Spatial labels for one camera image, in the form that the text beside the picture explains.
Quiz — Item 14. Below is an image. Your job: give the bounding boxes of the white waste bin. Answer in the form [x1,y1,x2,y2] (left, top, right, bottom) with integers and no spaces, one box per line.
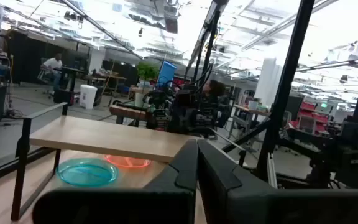
[79,84,98,110]

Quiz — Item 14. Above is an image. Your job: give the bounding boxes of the orange translucent plastic plate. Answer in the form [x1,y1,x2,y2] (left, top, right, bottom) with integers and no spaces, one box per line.
[104,154,152,169]

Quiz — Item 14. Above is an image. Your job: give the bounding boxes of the person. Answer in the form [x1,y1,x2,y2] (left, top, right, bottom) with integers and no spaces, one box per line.
[40,52,64,94]
[201,79,227,105]

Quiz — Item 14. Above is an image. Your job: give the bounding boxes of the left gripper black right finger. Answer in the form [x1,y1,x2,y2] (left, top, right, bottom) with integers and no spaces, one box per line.
[198,139,358,224]

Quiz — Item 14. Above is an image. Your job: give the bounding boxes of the wooden bench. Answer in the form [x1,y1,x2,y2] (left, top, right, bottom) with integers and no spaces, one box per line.
[109,104,151,126]

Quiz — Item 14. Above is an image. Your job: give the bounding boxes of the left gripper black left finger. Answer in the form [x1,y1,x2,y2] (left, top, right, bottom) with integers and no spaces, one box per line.
[32,139,198,224]

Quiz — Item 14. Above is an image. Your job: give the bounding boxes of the red storage bins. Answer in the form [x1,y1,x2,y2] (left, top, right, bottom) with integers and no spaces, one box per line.
[290,101,331,136]

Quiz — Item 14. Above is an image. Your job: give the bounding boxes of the teal translucent plastic plate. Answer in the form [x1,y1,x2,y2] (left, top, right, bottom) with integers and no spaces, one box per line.
[55,157,119,187]

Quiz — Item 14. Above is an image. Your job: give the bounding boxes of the blue screen panel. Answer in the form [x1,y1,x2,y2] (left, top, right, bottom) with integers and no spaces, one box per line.
[156,60,177,90]

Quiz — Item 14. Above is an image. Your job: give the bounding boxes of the black aluminium rig frame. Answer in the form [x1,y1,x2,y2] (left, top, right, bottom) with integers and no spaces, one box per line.
[0,0,318,190]

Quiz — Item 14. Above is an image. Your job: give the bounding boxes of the green potted plant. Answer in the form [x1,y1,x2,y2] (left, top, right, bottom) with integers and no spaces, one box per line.
[135,61,160,94]

